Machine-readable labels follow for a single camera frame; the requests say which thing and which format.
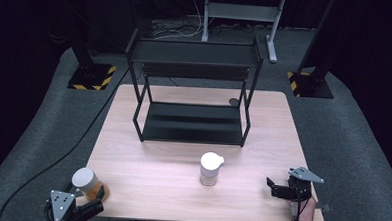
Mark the grey metal stand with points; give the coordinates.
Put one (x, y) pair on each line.
(241, 11)

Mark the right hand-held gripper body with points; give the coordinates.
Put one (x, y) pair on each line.
(300, 188)

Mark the black two-tier shelf rack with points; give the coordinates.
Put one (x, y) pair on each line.
(190, 123)

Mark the person's right hand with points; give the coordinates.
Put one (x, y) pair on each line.
(308, 212)

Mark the white-lidded jar of pale powder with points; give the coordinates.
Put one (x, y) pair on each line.
(209, 171)

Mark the black stand with striped base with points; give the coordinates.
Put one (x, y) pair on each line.
(92, 77)
(310, 85)

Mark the round grey table grommet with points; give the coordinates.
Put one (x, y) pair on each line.
(234, 101)

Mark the grey tape strip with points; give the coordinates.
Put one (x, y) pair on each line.
(323, 206)
(77, 192)

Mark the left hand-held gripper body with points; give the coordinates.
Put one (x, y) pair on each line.
(61, 206)

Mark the jar of orange powder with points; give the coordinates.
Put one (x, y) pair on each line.
(86, 183)

